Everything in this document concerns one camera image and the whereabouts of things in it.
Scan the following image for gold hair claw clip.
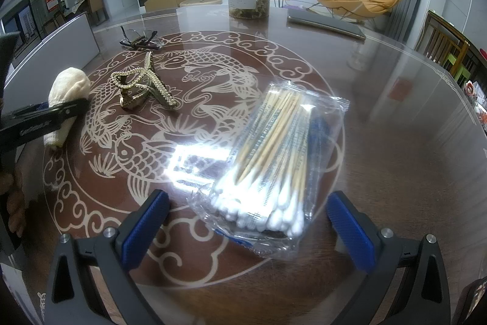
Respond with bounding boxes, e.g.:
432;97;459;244
110;52;178;111

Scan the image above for bag of cotton swabs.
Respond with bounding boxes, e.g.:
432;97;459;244
189;81;350;259

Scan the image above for cardboard box on floor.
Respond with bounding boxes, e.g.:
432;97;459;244
145;0;186;12

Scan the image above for wooden dining chair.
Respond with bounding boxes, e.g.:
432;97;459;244
414;10;471;77

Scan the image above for grey laptop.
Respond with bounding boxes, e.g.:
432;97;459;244
287;9;366;41

